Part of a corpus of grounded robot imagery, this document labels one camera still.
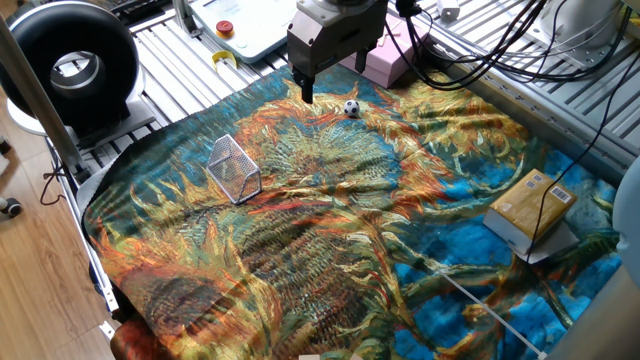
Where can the aluminium frame post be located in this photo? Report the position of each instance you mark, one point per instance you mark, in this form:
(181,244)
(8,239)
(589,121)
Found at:
(35,95)

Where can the black chair caster wheel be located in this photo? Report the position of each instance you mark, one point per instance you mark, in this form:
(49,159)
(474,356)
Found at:
(4,146)
(12,207)

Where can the white teach pendant red button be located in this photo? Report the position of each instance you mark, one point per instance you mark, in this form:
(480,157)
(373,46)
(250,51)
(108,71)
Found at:
(260,30)

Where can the pink gift box with ribbon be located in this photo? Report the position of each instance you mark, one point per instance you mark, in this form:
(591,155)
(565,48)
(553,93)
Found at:
(385,65)

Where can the sunflower painting print cloth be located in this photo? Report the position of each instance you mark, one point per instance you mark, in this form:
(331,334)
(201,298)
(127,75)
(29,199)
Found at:
(325,225)

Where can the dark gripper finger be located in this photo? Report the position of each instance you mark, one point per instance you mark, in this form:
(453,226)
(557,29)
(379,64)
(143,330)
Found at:
(306,87)
(362,60)

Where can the silver Schunk gripper body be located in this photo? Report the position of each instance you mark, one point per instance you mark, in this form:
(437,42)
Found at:
(325,45)

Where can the black keyboard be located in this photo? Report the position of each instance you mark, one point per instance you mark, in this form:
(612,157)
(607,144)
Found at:
(135,7)

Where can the white frame bracket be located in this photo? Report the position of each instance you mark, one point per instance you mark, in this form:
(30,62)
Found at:
(107,330)

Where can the small black white soccer ball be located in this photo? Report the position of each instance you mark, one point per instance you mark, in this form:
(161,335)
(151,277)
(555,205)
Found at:
(352,109)

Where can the grey metal bracket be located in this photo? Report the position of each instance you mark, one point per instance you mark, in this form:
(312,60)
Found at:
(186,20)

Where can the yellow plastic hook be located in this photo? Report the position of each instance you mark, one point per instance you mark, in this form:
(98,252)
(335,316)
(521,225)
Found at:
(222,53)

